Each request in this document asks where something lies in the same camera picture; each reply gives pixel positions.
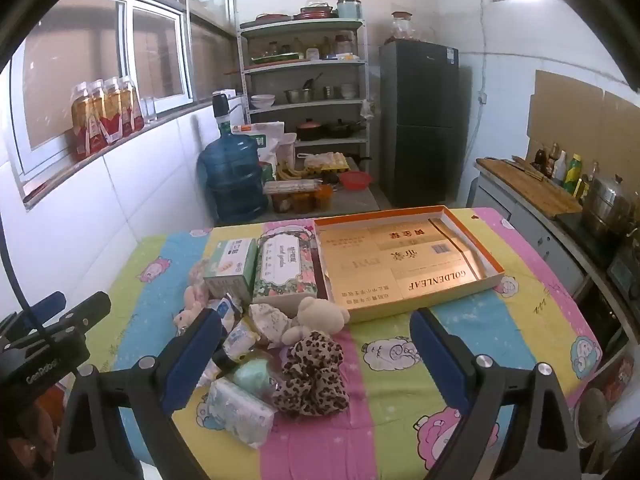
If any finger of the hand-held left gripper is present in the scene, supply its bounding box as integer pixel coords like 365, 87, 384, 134
0, 291, 67, 333
27, 291, 112, 342

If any floral print tissue pack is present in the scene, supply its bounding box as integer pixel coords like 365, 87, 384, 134
251, 230, 321, 306

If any large cardboard sheet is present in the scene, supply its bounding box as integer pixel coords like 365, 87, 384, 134
525, 70, 606, 161

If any bunch of bananas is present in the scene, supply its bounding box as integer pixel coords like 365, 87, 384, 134
276, 160, 311, 182

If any wooden cutting board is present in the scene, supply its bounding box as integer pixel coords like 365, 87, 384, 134
475, 157, 583, 218

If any blue water jug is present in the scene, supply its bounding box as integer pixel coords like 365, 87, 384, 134
196, 122, 269, 223

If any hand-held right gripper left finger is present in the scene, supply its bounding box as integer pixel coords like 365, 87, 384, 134
52, 307, 226, 480

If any kitchen knife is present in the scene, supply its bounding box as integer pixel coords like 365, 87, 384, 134
502, 155, 546, 181

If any leopard print scrunchie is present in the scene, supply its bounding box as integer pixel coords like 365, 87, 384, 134
271, 331, 349, 418

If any clear flat food box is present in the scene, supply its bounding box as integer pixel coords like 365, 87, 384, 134
263, 180, 321, 196

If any green tray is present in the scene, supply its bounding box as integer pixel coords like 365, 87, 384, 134
250, 54, 306, 65

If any pink plush rabbit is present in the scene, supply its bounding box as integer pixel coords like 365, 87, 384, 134
173, 262, 213, 336

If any egg tray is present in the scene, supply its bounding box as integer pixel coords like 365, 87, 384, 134
304, 152, 351, 173

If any small floral tissue packet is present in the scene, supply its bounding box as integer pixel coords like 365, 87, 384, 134
206, 377, 277, 450

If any black pot red lid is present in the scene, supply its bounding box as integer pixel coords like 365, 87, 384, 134
296, 118, 328, 142

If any plain white sack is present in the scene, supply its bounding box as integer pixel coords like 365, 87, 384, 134
275, 132, 298, 171

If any amber glass bottle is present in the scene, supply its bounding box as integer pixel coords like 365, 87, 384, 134
582, 160, 601, 201

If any gold box tray orange rim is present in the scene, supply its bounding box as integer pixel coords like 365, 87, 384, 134
313, 205, 504, 324

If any white sack green label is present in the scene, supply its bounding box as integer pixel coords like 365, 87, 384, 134
232, 122, 286, 163

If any white floral scrunchie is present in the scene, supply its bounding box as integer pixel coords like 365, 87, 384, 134
249, 302, 296, 348

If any green white carton box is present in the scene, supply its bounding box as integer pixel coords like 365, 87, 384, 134
202, 237, 258, 306

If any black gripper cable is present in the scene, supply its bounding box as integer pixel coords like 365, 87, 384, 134
0, 212, 53, 333

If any black frying pan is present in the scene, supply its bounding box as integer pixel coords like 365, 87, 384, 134
327, 119, 368, 139

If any metal shelf rack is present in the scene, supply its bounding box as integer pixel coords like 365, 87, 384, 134
237, 18, 371, 161

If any white framed window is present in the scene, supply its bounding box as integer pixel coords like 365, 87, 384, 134
10, 0, 193, 181

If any yellow white small packet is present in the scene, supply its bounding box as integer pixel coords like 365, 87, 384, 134
222, 317, 261, 363

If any black cooker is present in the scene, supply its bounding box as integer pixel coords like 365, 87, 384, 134
557, 210, 631, 268

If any row of seasoning jars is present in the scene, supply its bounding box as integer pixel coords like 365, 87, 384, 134
262, 35, 361, 58

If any black water pump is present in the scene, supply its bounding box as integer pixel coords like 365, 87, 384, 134
212, 92, 234, 136

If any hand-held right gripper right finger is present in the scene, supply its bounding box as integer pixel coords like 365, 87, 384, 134
410, 306, 583, 480

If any dark refrigerator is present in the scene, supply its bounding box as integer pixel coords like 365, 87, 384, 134
378, 40, 461, 208

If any steel steamer pot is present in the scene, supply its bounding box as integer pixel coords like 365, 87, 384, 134
581, 175, 638, 238

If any red plastic basket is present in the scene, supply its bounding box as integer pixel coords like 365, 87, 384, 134
340, 170, 373, 192

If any glass jar red lid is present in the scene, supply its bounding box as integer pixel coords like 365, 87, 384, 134
385, 11, 421, 45

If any beige teddy bear plush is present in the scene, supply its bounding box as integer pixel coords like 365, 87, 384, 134
281, 296, 351, 346

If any green yellow bottle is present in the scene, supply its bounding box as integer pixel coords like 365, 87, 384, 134
564, 154, 583, 195

